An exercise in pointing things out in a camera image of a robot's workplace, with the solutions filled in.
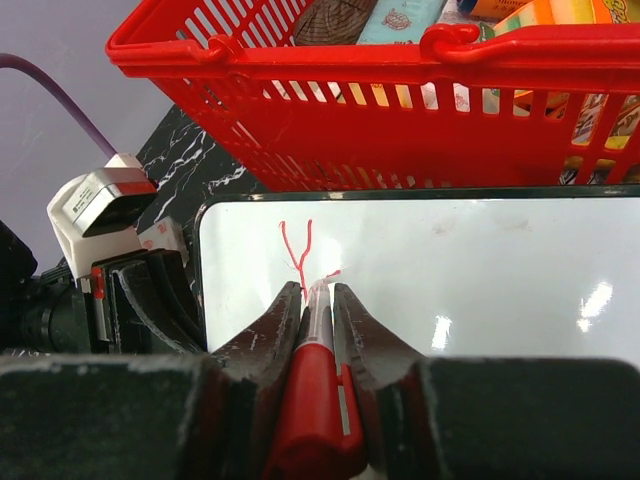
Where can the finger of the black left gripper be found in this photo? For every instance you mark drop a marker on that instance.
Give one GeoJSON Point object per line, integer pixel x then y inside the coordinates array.
{"type": "Point", "coordinates": [150, 306]}

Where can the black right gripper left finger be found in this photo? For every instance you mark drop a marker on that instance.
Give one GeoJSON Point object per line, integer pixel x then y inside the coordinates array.
{"type": "Point", "coordinates": [207, 416]}

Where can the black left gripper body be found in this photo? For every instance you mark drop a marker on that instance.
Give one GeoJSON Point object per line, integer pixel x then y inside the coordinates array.
{"type": "Point", "coordinates": [49, 313]}

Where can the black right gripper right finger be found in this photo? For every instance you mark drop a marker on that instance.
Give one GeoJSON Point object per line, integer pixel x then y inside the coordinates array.
{"type": "Point", "coordinates": [487, 418]}

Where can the red whiteboard marker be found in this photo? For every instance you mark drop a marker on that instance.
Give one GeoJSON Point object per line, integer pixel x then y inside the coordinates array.
{"type": "Point", "coordinates": [318, 433]}

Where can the white whiteboard with dark frame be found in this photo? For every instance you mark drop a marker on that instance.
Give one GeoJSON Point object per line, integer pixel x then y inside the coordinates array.
{"type": "Point", "coordinates": [531, 272]}

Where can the small beige eraser box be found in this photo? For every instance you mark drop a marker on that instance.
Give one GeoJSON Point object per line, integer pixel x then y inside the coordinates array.
{"type": "Point", "coordinates": [164, 234]}

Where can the red plastic shopping basket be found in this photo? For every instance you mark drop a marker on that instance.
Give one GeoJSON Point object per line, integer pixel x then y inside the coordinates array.
{"type": "Point", "coordinates": [540, 105]}

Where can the brown round scrubber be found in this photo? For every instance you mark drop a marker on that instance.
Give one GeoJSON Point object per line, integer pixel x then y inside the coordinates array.
{"type": "Point", "coordinates": [332, 22]}

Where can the light blue sponge box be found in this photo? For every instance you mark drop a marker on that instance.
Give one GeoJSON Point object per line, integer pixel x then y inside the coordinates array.
{"type": "Point", "coordinates": [400, 22]}

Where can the orange tube bottle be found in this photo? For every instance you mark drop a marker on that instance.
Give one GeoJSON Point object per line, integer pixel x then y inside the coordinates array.
{"type": "Point", "coordinates": [489, 9]}

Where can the striped yellow orange sponge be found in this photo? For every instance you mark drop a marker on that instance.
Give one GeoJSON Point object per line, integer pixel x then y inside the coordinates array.
{"type": "Point", "coordinates": [564, 12]}

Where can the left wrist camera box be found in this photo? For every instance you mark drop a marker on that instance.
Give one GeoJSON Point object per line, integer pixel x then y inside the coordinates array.
{"type": "Point", "coordinates": [93, 215]}

